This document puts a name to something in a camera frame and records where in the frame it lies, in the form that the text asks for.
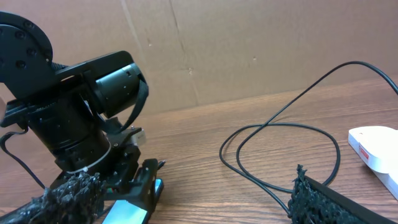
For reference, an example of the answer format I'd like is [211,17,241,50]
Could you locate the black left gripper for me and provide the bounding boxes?
[50,129,159,212]

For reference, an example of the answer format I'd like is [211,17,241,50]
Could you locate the white charger plug adapter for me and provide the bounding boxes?
[348,126,397,174]

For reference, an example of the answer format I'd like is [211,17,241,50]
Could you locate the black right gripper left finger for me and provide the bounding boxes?
[1,172,105,224]

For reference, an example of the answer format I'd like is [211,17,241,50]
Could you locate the black USB charging cable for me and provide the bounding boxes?
[157,60,398,215]

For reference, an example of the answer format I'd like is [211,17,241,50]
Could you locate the blue Samsung Galaxy smartphone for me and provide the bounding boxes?
[102,179,164,224]

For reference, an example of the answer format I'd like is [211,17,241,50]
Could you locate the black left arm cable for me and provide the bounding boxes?
[0,130,47,190]

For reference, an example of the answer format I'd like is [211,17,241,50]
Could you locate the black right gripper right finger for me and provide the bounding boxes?
[288,165,395,224]

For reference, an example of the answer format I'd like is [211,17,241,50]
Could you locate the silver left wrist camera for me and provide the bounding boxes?
[131,126,147,147]

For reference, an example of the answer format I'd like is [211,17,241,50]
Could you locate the white power strip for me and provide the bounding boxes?
[348,135,397,199]

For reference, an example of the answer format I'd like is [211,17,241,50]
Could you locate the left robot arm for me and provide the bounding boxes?
[1,12,163,223]

